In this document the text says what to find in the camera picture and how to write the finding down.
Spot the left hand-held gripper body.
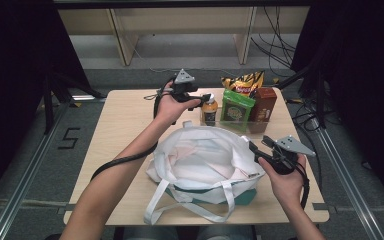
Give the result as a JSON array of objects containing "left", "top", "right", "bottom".
[{"left": 171, "top": 68, "right": 199, "bottom": 103}]

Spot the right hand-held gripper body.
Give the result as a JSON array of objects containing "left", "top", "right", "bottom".
[{"left": 269, "top": 134, "right": 317, "bottom": 176}]

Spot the orange juice bottle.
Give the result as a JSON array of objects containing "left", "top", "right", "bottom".
[{"left": 200, "top": 93, "right": 219, "bottom": 127}]

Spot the clear plastic bin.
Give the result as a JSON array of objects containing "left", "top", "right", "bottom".
[{"left": 199, "top": 99, "right": 272, "bottom": 135}]

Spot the brown carton box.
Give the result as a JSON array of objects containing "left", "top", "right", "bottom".
[{"left": 249, "top": 87, "right": 278, "bottom": 134}]

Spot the green snack packet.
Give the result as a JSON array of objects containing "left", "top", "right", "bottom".
[{"left": 219, "top": 88, "right": 257, "bottom": 132}]

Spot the yellow black chip bag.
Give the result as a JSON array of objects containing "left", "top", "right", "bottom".
[{"left": 221, "top": 70, "right": 265, "bottom": 98}]

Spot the white green orange tote bag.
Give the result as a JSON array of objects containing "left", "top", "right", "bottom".
[{"left": 143, "top": 120, "right": 267, "bottom": 226}]

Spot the person's left hand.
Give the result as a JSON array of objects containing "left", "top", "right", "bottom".
[{"left": 153, "top": 81, "right": 202, "bottom": 126}]

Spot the person's right hand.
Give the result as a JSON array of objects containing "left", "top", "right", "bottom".
[{"left": 258, "top": 154, "right": 309, "bottom": 209}]

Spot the black metal stand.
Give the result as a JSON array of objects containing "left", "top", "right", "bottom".
[
  {"left": 276, "top": 63, "right": 328, "bottom": 129},
  {"left": 41, "top": 71, "right": 106, "bottom": 135}
]

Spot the beige wooden desk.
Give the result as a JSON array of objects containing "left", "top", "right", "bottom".
[{"left": 57, "top": 5, "right": 311, "bottom": 67}]

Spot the black curtain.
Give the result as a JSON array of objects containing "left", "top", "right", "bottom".
[
  {"left": 0, "top": 0, "right": 91, "bottom": 214},
  {"left": 291, "top": 0, "right": 384, "bottom": 218}
]

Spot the white floor cable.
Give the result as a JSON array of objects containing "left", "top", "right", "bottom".
[{"left": 133, "top": 46, "right": 244, "bottom": 78}]

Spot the aluminium floor rail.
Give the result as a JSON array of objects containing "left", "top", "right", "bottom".
[
  {"left": 0, "top": 103, "right": 73, "bottom": 240},
  {"left": 313, "top": 126, "right": 384, "bottom": 240}
]

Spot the bundle of black cables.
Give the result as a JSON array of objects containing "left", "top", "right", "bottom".
[{"left": 250, "top": 6, "right": 298, "bottom": 79}]

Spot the left hand-held gripper cable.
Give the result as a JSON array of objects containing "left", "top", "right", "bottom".
[{"left": 89, "top": 78, "right": 178, "bottom": 183}]

